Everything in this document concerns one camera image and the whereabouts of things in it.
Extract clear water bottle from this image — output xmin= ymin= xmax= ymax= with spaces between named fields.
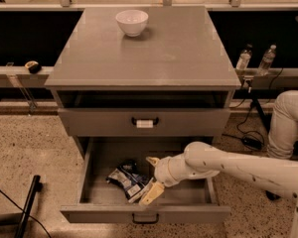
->
xmin=235 ymin=44 xmax=252 ymax=70
xmin=257 ymin=45 xmax=276 ymax=76

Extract person leg light trousers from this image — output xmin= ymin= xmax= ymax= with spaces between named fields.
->
xmin=267 ymin=90 xmax=298 ymax=160

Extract yellow black tape measure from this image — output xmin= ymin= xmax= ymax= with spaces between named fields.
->
xmin=25 ymin=60 xmax=42 ymax=74

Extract open grey bottom drawer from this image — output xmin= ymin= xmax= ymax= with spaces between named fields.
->
xmin=61 ymin=137 xmax=230 ymax=224

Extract grey drawer cabinet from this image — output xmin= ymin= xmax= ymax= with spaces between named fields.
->
xmin=44 ymin=5 xmax=241 ymax=224

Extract white ceramic bowl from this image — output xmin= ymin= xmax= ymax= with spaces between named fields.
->
xmin=115 ymin=10 xmax=149 ymax=37

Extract black floor cable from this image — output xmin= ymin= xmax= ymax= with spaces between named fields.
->
xmin=0 ymin=181 xmax=53 ymax=238

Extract clear water bottle right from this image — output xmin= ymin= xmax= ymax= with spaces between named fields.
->
xmin=257 ymin=45 xmax=276 ymax=76

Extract grey metal rail shelf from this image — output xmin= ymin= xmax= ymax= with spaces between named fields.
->
xmin=0 ymin=66 xmax=54 ymax=88

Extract blue chip bag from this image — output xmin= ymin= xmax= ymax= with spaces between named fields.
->
xmin=106 ymin=160 xmax=151 ymax=203

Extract closed grey middle drawer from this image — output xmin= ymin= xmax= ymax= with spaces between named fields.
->
xmin=59 ymin=108 xmax=229 ymax=137

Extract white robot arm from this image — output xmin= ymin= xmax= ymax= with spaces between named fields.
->
xmin=140 ymin=142 xmax=298 ymax=238

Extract black power adapter with cable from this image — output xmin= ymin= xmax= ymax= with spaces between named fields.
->
xmin=223 ymin=104 xmax=265 ymax=151

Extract black metal stand leg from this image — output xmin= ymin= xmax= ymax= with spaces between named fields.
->
xmin=14 ymin=175 xmax=42 ymax=238

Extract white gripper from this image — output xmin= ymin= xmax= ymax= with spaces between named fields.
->
xmin=139 ymin=154 xmax=192 ymax=206

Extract clear water bottle left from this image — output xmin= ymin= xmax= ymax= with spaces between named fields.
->
xmin=235 ymin=44 xmax=252 ymax=70

